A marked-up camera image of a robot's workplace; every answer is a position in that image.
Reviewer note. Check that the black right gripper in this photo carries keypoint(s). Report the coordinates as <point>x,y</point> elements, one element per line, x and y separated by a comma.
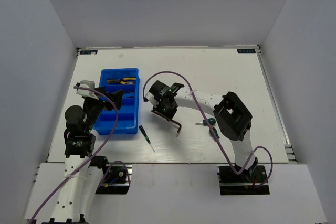
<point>168,116</point>

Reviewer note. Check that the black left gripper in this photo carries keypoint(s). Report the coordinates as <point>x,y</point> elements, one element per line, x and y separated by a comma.
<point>116,97</point>

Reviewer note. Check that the yellow bent-nose pliers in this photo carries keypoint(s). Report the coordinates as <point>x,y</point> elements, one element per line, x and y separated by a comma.
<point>114,81</point>

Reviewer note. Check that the yellow black long-nose pliers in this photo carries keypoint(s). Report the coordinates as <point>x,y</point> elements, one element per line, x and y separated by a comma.
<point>127,81</point>

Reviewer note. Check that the large brown hex key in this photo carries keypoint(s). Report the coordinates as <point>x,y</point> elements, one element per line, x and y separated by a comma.
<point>176,123</point>

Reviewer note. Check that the black green precision screwdriver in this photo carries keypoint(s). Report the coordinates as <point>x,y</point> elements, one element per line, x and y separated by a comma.
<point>142,130</point>

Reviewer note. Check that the green stubby flathead screwdriver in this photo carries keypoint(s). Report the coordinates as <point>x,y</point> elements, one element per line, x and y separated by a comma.
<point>204,122</point>

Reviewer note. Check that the green stubby screwdriver orange cap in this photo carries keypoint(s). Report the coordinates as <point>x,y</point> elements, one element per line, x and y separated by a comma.
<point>214,134</point>

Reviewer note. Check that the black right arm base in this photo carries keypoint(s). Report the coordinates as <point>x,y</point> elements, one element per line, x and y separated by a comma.
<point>231,184</point>

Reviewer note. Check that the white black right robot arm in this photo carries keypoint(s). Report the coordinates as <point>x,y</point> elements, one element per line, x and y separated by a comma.
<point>231,115</point>

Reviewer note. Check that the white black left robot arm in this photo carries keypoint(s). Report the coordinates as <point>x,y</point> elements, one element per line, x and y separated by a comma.
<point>84,168</point>

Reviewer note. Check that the blue plastic compartment tray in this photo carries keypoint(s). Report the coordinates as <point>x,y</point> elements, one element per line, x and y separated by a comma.
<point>126,121</point>

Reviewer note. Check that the blue logo sticker left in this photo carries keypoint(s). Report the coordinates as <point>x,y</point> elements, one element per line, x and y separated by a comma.
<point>88,52</point>

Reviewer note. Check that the blue logo sticker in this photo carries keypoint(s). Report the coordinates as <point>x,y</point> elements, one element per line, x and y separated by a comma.
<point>88,52</point>
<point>246,51</point>

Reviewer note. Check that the blue logo sticker right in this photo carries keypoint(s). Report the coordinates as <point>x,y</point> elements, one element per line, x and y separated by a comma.
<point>246,51</point>

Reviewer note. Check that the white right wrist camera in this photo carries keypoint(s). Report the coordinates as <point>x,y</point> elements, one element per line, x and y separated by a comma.
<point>149,97</point>

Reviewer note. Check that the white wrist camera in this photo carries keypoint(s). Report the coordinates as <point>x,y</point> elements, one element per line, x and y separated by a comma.
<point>86,88</point>
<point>149,97</point>

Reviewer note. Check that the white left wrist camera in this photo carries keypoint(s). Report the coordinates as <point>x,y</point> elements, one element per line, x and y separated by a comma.
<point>86,88</point>

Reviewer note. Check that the metal table edge rail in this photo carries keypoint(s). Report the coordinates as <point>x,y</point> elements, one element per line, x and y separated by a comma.
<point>287,143</point>

